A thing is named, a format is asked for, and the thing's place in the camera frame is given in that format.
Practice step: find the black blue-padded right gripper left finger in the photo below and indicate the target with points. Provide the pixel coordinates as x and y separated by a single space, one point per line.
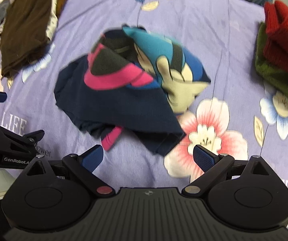
81 168

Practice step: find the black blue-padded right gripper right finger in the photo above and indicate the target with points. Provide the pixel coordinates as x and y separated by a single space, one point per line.
214 167

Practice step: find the navy cartoon print child shirt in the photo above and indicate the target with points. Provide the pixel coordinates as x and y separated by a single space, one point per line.
131 80

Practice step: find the purple floral bed sheet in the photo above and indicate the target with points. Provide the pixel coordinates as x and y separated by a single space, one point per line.
237 107

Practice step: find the green folded fleece garment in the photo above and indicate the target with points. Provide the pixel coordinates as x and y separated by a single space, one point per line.
275 76

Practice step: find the red knitted folded sweater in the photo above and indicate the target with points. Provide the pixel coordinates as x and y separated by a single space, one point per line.
276 29

